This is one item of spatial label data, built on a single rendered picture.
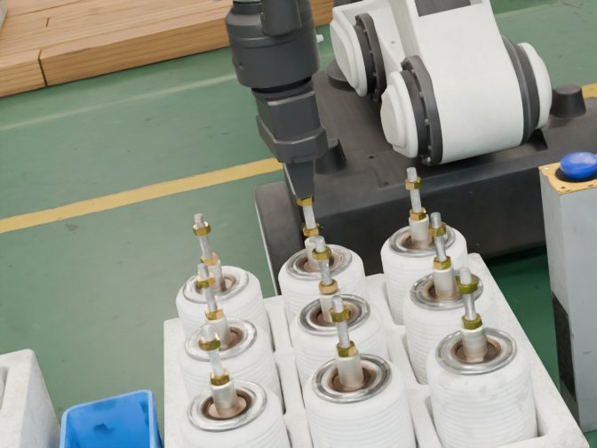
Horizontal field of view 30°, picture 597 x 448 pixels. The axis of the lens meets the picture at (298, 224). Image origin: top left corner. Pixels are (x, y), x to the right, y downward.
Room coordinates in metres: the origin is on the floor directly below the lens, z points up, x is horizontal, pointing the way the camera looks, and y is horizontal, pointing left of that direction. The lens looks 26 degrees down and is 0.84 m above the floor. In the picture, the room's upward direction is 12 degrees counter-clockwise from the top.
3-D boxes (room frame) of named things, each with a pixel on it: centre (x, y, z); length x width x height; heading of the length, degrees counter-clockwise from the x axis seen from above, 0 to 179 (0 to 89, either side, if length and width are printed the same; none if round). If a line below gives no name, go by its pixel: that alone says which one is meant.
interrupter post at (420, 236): (1.10, -0.13, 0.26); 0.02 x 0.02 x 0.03
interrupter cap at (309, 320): (0.98, -0.02, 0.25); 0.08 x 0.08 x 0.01
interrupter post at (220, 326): (0.98, 0.10, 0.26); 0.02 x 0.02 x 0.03
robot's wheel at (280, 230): (1.44, 0.03, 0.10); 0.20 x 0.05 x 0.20; 3
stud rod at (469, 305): (0.87, -0.14, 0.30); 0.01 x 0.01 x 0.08
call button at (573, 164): (1.06, -0.30, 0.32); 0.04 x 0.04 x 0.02
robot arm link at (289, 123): (1.10, -0.01, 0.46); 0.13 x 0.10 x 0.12; 10
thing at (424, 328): (0.98, -0.13, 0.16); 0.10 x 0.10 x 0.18
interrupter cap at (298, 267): (1.10, -0.01, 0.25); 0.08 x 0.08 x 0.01
